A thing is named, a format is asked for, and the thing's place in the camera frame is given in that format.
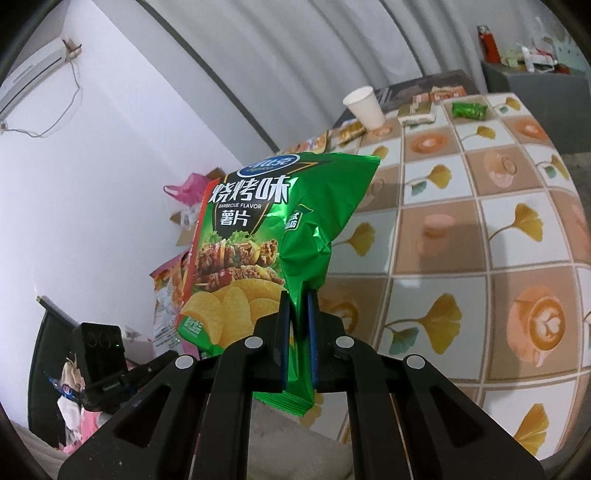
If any pink orange snack bag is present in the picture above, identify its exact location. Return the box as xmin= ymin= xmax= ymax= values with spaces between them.
xmin=150 ymin=250 xmax=189 ymax=356

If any green potato chip bag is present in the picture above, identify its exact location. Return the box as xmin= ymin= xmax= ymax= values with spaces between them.
xmin=174 ymin=151 xmax=382 ymax=417

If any patterned ginkgo tablecloth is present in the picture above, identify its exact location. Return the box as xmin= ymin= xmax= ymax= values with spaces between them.
xmin=276 ymin=91 xmax=591 ymax=462

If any pink plastic bag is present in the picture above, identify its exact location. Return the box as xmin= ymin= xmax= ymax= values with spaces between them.
xmin=163 ymin=173 xmax=209 ymax=206

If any orange yellow snack packet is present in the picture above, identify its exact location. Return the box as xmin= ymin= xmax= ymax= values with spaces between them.
xmin=306 ymin=131 xmax=329 ymax=154

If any brown gold snack packet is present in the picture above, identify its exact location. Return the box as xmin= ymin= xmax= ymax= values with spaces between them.
xmin=338 ymin=120 xmax=367 ymax=144

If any white air conditioner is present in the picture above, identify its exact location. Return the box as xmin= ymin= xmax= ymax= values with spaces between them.
xmin=0 ymin=38 xmax=69 ymax=121

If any flat white snack box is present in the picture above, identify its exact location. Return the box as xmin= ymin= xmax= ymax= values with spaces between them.
xmin=397 ymin=101 xmax=436 ymax=126

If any small green snack packet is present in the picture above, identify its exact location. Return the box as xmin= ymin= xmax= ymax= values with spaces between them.
xmin=452 ymin=102 xmax=488 ymax=121

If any white paper cup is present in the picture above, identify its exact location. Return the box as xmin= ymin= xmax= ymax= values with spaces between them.
xmin=342 ymin=86 xmax=386 ymax=130

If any dark grey side cabinet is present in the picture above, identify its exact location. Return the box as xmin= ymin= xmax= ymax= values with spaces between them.
xmin=481 ymin=61 xmax=590 ymax=154

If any red thermos bottle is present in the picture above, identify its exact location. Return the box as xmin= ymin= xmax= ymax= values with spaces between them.
xmin=477 ymin=25 xmax=501 ymax=64

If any green pencil holder box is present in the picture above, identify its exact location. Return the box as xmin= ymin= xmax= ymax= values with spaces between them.
xmin=553 ymin=32 xmax=590 ymax=72

